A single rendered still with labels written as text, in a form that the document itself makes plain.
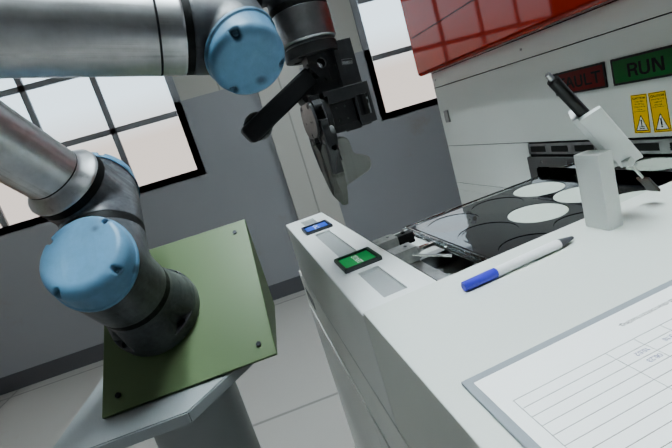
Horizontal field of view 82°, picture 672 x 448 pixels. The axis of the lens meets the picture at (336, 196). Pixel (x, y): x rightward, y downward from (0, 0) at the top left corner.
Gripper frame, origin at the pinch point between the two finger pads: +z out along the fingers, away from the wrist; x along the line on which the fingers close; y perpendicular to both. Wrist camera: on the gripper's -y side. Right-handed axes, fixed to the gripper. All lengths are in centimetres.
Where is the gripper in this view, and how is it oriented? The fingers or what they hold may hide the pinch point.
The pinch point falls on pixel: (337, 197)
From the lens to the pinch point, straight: 53.5
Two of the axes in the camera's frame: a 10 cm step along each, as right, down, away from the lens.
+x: -2.8, -1.0, 9.5
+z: 2.8, 9.4, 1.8
